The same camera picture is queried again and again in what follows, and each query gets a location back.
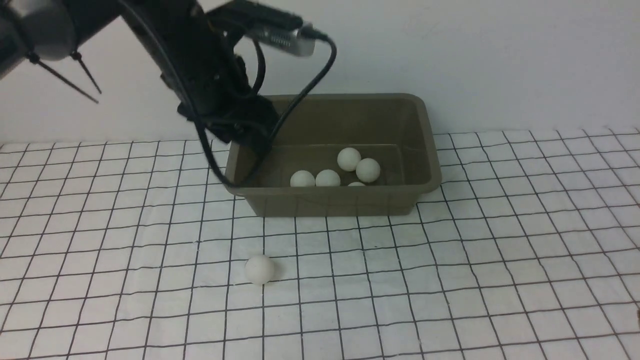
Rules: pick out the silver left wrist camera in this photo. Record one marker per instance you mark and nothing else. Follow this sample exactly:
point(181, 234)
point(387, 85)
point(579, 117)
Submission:
point(264, 24)

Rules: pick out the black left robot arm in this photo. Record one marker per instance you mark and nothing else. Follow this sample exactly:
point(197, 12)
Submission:
point(130, 70)

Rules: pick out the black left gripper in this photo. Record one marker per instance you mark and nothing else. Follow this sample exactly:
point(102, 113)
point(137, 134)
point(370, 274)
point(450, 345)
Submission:
point(241, 115)

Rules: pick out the white black-grid tablecloth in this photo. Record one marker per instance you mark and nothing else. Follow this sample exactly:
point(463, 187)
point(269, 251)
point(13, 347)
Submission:
point(529, 250)

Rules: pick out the olive green plastic bin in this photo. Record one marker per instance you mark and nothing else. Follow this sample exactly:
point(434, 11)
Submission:
point(392, 128)

